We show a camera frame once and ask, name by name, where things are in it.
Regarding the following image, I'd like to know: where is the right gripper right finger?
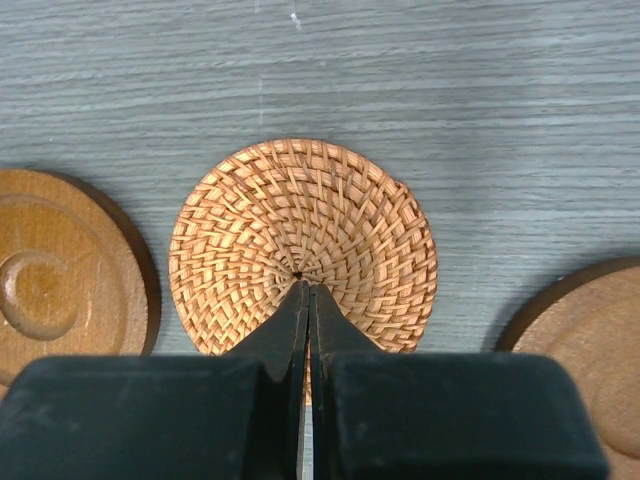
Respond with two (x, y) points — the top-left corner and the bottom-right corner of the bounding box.
(309, 285), (610, 479)

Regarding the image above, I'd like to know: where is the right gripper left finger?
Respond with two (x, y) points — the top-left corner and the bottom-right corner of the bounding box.
(1, 281), (310, 479)

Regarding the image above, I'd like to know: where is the woven rattan coaster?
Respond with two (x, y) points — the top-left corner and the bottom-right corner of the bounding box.
(168, 139), (438, 355)

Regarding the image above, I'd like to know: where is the dark wooden coaster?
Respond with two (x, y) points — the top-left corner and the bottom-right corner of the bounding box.
(495, 257), (639, 479)
(1, 168), (162, 392)

